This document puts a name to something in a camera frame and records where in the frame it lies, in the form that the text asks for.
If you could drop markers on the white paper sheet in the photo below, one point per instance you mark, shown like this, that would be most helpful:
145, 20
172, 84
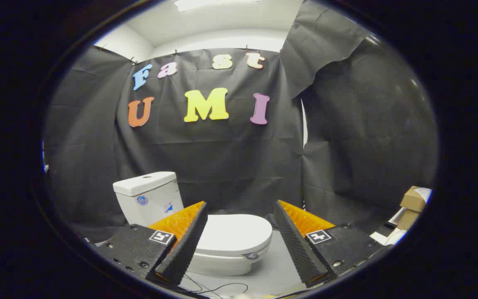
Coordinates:
380, 237

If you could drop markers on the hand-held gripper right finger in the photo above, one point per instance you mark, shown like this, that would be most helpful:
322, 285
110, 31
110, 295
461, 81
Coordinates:
297, 245

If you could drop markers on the white toilet lid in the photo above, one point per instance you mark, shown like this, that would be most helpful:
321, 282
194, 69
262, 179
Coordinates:
235, 234

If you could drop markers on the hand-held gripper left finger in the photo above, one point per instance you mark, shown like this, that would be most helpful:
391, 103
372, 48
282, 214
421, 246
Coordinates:
189, 243

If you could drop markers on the plain cardboard box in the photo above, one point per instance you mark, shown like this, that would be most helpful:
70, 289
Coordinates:
407, 220

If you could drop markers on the cardboard box with white label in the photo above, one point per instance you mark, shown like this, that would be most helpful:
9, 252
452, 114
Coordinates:
413, 199

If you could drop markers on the black backdrop cloth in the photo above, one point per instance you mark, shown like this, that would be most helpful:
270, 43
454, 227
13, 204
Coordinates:
222, 158

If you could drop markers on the ceiling light panel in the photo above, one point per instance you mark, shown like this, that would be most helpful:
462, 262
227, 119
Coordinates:
206, 4

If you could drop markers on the white toilet tank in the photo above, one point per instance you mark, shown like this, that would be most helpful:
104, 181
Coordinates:
152, 207

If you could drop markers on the white toilet bowl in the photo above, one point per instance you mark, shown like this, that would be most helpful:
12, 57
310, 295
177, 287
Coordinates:
222, 265

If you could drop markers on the white round object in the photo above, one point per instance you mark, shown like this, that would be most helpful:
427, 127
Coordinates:
396, 236

